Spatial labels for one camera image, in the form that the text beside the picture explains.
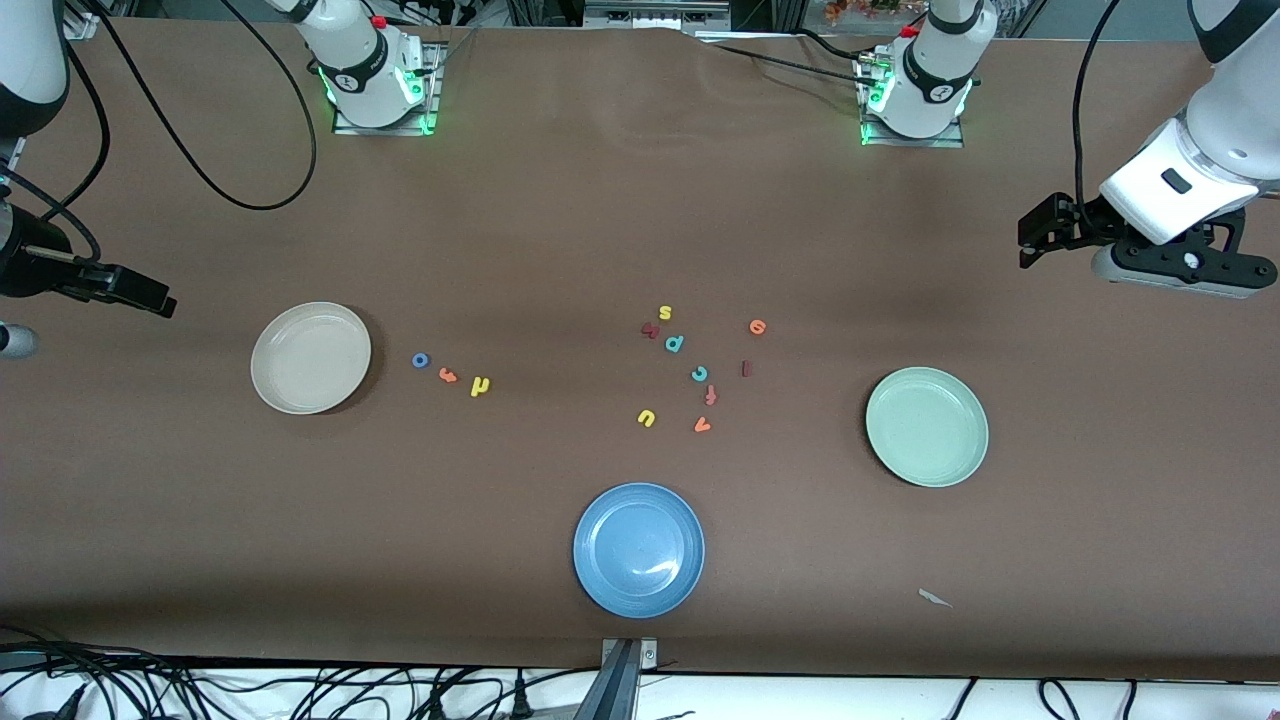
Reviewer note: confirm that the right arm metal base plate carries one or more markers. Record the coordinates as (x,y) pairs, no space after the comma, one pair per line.
(432,90)

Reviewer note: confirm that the grey metal device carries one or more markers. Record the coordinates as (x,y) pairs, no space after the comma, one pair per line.
(655,12)

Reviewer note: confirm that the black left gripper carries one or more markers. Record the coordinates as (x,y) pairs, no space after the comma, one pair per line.
(1082,221)

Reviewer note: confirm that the beige brown plate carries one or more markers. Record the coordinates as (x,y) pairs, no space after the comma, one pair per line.
(310,358)

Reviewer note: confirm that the blue plate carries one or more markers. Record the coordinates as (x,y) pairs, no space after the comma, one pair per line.
(638,550)

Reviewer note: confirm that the orange artificial flowers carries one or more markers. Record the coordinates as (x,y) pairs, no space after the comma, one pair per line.
(860,8)

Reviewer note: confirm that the aluminium frame rail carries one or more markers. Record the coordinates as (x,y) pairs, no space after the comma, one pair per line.
(80,25)

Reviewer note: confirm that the yellow foam letter h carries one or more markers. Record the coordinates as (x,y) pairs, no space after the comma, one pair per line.
(478,390)

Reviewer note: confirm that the white paper scrap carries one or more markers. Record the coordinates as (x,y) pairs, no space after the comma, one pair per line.
(935,598)

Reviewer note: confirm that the pale green plate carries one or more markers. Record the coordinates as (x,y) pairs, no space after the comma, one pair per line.
(927,427)

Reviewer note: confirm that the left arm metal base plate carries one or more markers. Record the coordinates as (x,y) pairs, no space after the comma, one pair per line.
(910,143)

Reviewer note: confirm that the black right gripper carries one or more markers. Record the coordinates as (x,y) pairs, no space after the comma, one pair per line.
(28,262)

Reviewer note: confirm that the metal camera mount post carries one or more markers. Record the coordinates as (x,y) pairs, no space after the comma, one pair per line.
(615,690)

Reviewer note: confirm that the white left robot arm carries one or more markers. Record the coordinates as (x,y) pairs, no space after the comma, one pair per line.
(1225,150)

